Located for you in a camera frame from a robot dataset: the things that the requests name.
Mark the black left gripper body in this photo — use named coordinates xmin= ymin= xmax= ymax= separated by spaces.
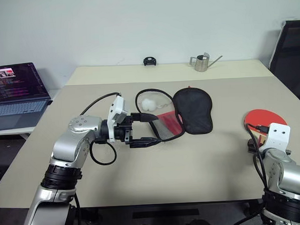
xmin=114 ymin=112 xmax=142 ymax=147

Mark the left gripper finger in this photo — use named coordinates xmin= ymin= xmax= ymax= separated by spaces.
xmin=129 ymin=135 xmax=165 ymax=150
xmin=131 ymin=112 xmax=159 ymax=124

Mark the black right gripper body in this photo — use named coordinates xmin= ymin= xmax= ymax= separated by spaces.
xmin=247 ymin=139 xmax=258 ymax=153

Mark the red table tennis paddle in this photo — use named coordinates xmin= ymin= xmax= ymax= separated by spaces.
xmin=242 ymin=107 xmax=290 ymax=149

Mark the black mesh paddle case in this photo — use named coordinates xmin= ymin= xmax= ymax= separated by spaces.
xmin=134 ymin=85 xmax=214 ymax=144

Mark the white cotton ball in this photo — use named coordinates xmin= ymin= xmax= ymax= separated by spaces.
xmin=141 ymin=98 xmax=158 ymax=112

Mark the small black clip object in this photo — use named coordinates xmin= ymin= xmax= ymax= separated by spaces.
xmin=143 ymin=56 xmax=157 ymax=67

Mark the steel watering can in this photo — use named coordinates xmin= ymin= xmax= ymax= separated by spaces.
xmin=188 ymin=51 xmax=224 ymax=73

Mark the black office chair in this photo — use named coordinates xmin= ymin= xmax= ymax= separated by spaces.
xmin=266 ymin=20 xmax=300 ymax=108

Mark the open grey laptop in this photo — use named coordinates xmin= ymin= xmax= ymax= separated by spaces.
xmin=0 ymin=61 xmax=54 ymax=132

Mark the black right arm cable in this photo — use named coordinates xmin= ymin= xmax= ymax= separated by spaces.
xmin=247 ymin=122 xmax=273 ymax=192

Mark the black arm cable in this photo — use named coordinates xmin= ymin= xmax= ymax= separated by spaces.
xmin=79 ymin=92 xmax=125 ymax=167
xmin=247 ymin=122 xmax=273 ymax=192

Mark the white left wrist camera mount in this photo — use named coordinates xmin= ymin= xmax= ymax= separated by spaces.
xmin=106 ymin=94 xmax=129 ymax=143

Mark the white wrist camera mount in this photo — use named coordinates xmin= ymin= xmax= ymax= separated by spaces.
xmin=261 ymin=122 xmax=292 ymax=153
xmin=106 ymin=94 xmax=129 ymax=143

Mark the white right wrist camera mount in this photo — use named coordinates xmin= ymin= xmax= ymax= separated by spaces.
xmin=261 ymin=122 xmax=292 ymax=153

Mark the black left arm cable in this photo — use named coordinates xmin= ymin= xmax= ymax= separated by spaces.
xmin=79 ymin=92 xmax=125 ymax=167

